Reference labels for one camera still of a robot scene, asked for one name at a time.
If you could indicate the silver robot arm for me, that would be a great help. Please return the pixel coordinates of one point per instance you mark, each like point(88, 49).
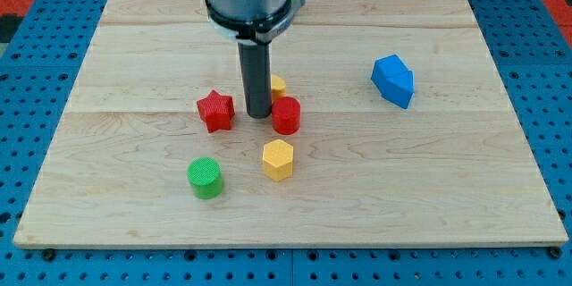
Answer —
point(252, 22)

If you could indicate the red star block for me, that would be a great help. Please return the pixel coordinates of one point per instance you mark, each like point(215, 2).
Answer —
point(216, 111)

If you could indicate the red cylinder block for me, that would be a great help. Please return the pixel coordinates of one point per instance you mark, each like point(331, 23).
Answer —
point(286, 112)

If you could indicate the yellow hexagon block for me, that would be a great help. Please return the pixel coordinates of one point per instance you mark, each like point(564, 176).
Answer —
point(278, 160)

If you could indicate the yellow block behind rod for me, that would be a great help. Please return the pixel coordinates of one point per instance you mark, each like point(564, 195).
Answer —
point(278, 87)

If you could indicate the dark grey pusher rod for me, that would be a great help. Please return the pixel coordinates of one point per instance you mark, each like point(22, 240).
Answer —
point(256, 78)

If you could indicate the green cylinder block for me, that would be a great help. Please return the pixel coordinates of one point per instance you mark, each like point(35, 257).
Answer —
point(205, 179)

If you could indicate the wooden board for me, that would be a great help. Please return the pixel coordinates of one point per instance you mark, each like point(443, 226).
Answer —
point(454, 170)

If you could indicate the blue cube block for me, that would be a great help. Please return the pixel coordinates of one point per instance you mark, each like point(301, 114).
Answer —
point(386, 67)

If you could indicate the blue pentagon block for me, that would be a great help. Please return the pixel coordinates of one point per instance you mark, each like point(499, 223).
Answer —
point(399, 89)

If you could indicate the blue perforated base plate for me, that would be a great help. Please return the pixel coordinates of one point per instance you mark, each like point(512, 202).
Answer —
point(37, 72)

